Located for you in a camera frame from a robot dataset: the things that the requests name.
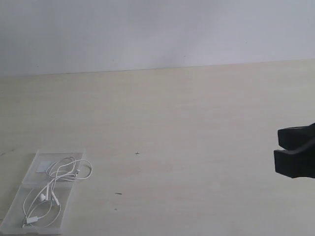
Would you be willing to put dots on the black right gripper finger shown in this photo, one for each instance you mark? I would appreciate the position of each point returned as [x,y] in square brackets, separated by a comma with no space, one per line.
[294,137]
[296,163]

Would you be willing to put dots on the white wired earphones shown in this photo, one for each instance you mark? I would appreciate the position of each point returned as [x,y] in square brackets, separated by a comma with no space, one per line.
[42,199]

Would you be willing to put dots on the clear plastic storage case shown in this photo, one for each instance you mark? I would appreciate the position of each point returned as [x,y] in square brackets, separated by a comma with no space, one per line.
[11,224]

